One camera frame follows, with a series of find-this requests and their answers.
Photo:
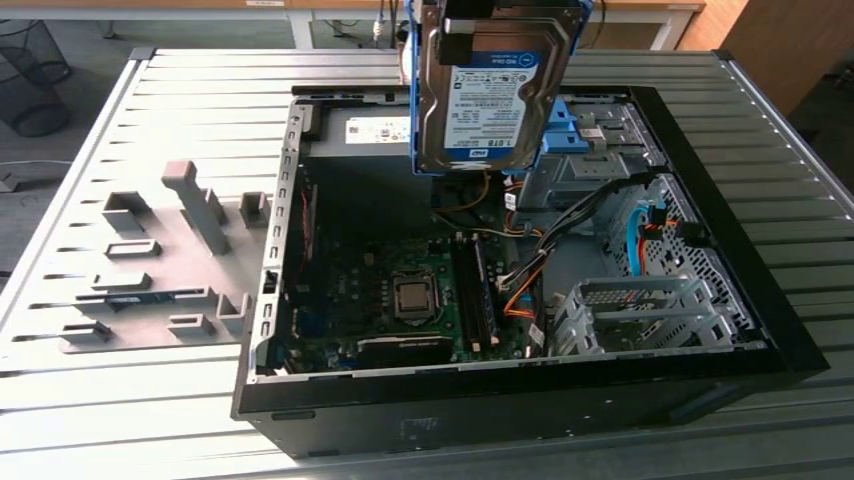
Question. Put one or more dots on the hard disk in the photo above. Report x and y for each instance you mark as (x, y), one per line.
(493, 100)

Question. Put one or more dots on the metal disk bay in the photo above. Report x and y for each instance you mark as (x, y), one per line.
(647, 315)

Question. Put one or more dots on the silver CPU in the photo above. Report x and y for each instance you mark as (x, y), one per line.
(413, 296)

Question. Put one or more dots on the black RAM slot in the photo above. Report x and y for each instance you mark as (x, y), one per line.
(463, 295)

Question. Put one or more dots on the grey power supply unit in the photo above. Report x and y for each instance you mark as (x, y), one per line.
(367, 195)

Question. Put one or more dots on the installed RAM stick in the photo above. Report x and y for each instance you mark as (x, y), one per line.
(487, 295)

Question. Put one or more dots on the CPU socket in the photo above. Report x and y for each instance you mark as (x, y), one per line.
(416, 320)

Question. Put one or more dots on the green motherboard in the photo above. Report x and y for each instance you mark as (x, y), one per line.
(347, 295)

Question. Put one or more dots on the black graphics card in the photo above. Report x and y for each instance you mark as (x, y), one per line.
(407, 350)

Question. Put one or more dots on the metal drive cage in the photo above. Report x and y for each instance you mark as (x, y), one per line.
(587, 172)

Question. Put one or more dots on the blue plastic latch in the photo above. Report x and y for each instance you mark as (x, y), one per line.
(567, 140)

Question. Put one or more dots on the black PC case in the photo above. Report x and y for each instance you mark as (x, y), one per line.
(467, 415)

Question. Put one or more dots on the grey parts rack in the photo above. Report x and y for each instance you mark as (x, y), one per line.
(173, 270)

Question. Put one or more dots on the wooden cabinet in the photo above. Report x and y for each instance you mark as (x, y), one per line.
(787, 50)

